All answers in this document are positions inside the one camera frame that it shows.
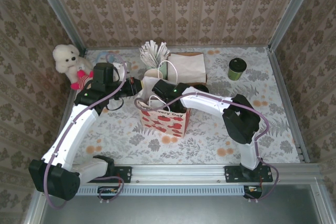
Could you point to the pale green holder cup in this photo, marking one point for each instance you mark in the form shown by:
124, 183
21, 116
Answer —
164, 68

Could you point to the white paper napkin stack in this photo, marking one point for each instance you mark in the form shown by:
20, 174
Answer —
191, 66

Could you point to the beige paper stick packets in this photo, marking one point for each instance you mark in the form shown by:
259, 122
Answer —
163, 51

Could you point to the pink red striped plush toy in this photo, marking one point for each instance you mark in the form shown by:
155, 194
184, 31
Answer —
81, 79

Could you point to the grey metal panel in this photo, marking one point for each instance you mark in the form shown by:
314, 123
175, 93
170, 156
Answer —
170, 212

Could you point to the aluminium frame post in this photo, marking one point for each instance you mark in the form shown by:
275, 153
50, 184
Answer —
295, 3
56, 3

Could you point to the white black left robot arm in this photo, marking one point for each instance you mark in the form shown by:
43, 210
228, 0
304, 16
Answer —
71, 134

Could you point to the white teddy bear plush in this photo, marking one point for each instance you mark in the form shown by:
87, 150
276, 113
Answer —
64, 56

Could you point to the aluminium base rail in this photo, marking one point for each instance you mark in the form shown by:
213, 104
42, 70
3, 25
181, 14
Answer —
178, 174

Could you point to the light blue round toy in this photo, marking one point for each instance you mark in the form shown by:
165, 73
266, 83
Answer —
99, 56

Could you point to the white wrapped straws bundle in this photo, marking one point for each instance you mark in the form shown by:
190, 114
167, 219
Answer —
149, 51

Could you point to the aluminium side rail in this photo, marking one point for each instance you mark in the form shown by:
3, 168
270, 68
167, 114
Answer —
289, 108
68, 103

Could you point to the floral patterned table cover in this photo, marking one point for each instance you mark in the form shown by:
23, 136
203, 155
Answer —
210, 142

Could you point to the aluminium back rail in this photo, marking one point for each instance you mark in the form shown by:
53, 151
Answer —
262, 46

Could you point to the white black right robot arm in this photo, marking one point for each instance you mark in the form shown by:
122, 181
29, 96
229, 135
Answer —
207, 100

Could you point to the poppy print paper gift bag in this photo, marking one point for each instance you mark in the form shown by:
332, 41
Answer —
162, 125

